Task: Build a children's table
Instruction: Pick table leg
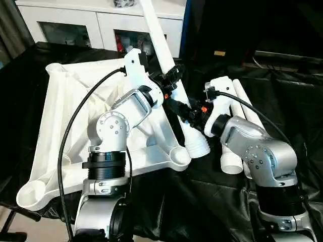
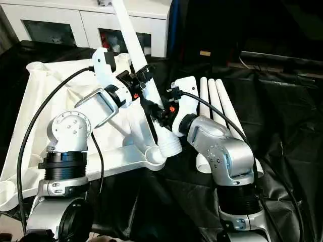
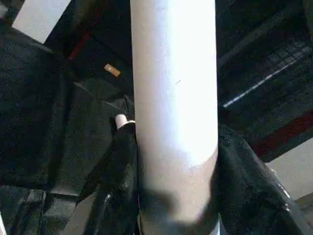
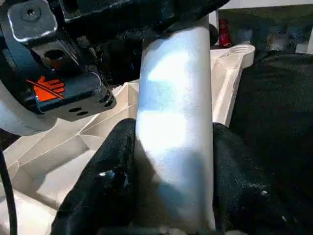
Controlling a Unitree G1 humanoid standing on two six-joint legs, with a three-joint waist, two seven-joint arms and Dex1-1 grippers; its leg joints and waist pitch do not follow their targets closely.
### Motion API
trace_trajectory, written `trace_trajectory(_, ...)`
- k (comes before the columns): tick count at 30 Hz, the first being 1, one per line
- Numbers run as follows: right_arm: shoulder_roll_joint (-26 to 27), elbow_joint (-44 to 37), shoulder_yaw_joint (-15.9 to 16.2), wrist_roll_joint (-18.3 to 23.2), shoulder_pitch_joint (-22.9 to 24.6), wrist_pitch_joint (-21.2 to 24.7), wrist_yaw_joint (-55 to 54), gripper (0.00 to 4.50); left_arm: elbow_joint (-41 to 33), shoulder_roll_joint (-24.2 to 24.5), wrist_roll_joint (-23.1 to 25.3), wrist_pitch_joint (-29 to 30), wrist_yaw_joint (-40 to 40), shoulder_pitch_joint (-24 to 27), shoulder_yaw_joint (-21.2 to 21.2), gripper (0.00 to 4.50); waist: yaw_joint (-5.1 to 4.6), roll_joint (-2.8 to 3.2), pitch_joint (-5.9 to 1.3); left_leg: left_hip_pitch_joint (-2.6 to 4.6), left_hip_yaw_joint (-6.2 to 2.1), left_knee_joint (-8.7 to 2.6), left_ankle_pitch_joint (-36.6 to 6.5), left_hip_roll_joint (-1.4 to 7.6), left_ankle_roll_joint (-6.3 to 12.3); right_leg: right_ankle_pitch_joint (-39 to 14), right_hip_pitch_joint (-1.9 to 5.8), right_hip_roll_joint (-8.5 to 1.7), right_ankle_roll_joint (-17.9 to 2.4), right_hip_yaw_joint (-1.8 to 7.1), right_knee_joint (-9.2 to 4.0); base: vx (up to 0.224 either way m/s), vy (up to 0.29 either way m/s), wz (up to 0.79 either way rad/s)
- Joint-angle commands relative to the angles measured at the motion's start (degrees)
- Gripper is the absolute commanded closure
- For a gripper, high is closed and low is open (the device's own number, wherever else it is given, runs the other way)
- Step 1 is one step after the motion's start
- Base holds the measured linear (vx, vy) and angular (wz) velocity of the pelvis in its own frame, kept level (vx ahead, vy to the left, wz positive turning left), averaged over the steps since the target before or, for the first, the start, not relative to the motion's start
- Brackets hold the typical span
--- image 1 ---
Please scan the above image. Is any white plastic table leg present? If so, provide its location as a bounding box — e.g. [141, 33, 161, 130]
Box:
[221, 108, 244, 174]
[228, 99, 253, 179]
[232, 79, 264, 129]
[140, 0, 211, 159]

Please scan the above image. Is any white plastic table top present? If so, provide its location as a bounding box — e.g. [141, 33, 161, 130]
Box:
[16, 56, 190, 211]

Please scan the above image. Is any blue upright panel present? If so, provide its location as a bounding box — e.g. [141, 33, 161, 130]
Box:
[179, 0, 192, 58]

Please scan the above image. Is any black case with yellow label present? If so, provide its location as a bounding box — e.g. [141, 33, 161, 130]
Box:
[189, 0, 255, 69]

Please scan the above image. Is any black plastic mat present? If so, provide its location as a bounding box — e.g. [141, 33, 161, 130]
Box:
[0, 41, 323, 242]

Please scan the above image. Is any dark crumpled bag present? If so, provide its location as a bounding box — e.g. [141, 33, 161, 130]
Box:
[113, 0, 136, 8]

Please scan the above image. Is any white cabinet with glass doors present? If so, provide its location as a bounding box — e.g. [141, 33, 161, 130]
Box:
[15, 0, 187, 58]

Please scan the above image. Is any black long bar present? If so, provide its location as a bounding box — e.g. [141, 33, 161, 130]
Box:
[253, 50, 323, 66]

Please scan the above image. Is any grey curtain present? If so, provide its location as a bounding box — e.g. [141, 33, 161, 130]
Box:
[0, 0, 35, 64]

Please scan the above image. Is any black metal stand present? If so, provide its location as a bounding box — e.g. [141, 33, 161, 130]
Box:
[0, 210, 27, 242]

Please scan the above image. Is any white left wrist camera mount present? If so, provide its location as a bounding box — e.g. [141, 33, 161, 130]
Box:
[123, 48, 166, 109]

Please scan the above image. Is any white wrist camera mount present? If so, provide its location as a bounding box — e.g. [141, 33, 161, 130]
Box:
[123, 48, 166, 109]
[205, 78, 237, 137]

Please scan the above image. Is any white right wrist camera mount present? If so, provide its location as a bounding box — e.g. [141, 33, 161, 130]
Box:
[205, 78, 237, 137]

